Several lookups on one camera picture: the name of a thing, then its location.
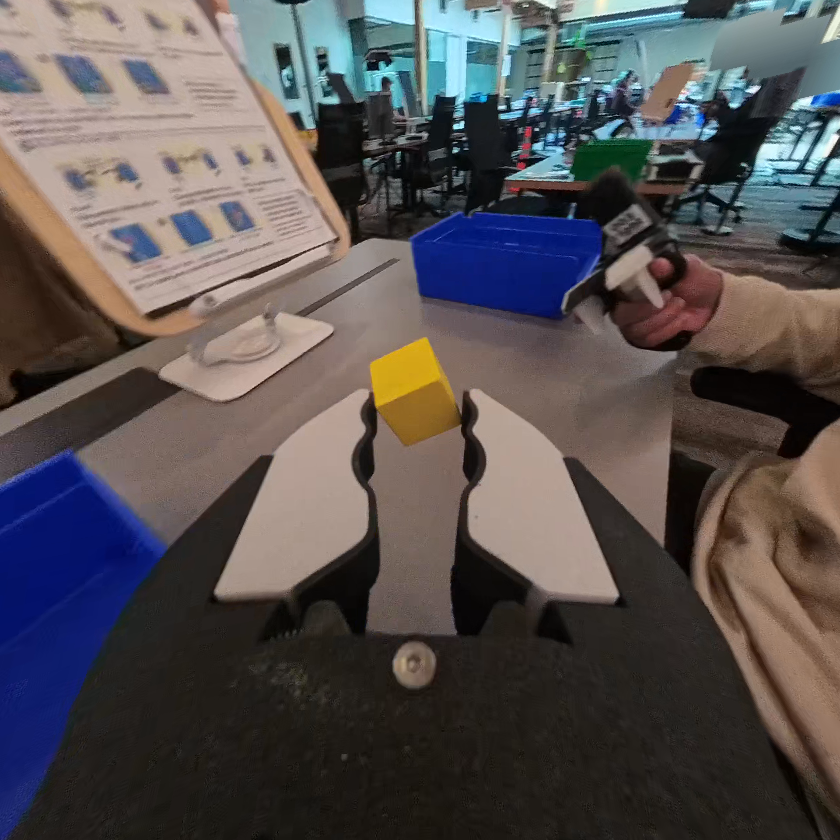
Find yellow wooden cube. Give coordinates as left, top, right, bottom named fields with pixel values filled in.
left=369, top=338, right=462, bottom=447

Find green plastic crate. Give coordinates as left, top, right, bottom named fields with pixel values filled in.
left=570, top=139, right=655, bottom=183

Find long wooden workshop table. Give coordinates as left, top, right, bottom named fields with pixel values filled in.
left=504, top=152, right=707, bottom=198

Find cardboard panel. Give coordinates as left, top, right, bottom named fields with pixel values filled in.
left=640, top=62, right=697, bottom=126

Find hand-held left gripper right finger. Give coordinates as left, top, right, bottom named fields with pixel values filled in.
left=453, top=388, right=621, bottom=608

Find cardboard box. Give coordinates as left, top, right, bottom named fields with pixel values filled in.
left=646, top=154, right=704, bottom=186

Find blue plastic bin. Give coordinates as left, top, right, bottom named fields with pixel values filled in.
left=0, top=449, right=168, bottom=834
left=411, top=211, right=605, bottom=320

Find printed instruction sheet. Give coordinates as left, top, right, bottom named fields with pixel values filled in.
left=0, top=0, right=337, bottom=316

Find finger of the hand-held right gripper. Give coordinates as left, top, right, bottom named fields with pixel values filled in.
left=575, top=295, right=616, bottom=337
left=562, top=251, right=652, bottom=316

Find person's black pants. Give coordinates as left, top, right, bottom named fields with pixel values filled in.
left=665, top=453, right=718, bottom=573

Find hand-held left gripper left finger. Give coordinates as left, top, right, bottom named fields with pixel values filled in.
left=214, top=390, right=380, bottom=603

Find person's right forearm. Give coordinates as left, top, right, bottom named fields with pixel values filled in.
left=682, top=269, right=840, bottom=406

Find white and wooden book stand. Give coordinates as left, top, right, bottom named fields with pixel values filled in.
left=0, top=0, right=353, bottom=403

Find person's right hand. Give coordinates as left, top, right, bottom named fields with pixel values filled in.
left=610, top=255, right=724, bottom=352

